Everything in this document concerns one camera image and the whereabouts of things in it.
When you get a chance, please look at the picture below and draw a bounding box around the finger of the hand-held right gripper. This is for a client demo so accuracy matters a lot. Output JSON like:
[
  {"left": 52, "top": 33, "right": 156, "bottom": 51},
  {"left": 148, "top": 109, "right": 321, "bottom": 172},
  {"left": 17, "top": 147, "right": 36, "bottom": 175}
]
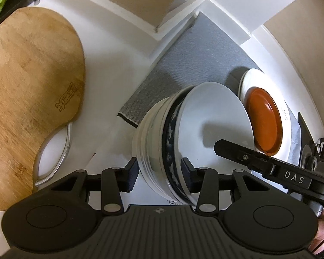
[{"left": 213, "top": 139, "right": 278, "bottom": 180}]

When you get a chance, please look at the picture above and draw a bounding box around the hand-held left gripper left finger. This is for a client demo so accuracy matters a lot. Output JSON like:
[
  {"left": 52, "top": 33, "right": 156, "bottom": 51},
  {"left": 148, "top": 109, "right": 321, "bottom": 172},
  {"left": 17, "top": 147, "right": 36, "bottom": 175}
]
[{"left": 47, "top": 156, "right": 139, "bottom": 217}]

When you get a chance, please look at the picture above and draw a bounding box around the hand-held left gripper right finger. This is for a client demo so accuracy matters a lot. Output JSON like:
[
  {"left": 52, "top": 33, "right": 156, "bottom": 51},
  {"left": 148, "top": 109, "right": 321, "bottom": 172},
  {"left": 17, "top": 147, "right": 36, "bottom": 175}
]
[{"left": 180, "top": 158, "right": 263, "bottom": 213}]

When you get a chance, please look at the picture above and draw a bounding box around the cream bowl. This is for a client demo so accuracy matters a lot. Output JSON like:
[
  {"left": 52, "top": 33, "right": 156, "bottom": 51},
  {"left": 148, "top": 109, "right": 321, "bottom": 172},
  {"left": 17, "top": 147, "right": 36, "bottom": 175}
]
[
  {"left": 131, "top": 96, "right": 168, "bottom": 199},
  {"left": 148, "top": 92, "right": 179, "bottom": 195}
]

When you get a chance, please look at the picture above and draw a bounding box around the white bowl with blue pattern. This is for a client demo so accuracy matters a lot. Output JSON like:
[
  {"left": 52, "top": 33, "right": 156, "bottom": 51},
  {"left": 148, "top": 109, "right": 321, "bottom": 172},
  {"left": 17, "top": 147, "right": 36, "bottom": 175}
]
[{"left": 161, "top": 82, "right": 256, "bottom": 205}]

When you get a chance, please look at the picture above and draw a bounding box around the orange round plate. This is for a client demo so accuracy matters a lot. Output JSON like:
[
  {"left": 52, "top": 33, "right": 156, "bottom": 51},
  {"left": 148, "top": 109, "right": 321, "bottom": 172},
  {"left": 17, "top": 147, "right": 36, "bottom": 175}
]
[{"left": 245, "top": 86, "right": 283, "bottom": 156}]

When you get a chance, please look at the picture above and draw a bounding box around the large white floral square plate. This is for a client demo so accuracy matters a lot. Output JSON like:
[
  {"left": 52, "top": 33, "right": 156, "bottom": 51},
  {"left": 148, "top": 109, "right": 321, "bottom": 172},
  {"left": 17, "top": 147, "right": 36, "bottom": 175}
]
[{"left": 238, "top": 69, "right": 291, "bottom": 166}]

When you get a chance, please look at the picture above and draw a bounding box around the round gas burner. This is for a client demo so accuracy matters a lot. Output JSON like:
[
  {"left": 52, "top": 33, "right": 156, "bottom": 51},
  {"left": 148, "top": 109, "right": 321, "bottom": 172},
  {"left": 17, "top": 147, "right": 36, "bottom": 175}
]
[{"left": 301, "top": 143, "right": 319, "bottom": 171}]

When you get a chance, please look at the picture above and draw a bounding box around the black glass gas stove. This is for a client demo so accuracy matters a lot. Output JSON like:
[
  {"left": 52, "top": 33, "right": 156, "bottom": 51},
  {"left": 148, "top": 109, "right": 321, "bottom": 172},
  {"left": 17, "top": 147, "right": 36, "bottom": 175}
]
[{"left": 297, "top": 111, "right": 324, "bottom": 173}]

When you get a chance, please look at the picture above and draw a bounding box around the grey mat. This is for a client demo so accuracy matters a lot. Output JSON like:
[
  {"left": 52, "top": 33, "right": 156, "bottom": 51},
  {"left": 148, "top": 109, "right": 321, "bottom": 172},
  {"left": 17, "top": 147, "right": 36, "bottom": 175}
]
[{"left": 117, "top": 11, "right": 304, "bottom": 168}]

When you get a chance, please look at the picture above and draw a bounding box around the wooden cutting board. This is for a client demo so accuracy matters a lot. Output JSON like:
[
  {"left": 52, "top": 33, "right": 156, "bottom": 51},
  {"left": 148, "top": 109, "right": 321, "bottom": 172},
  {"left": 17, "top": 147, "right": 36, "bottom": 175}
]
[{"left": 0, "top": 7, "right": 86, "bottom": 211}]

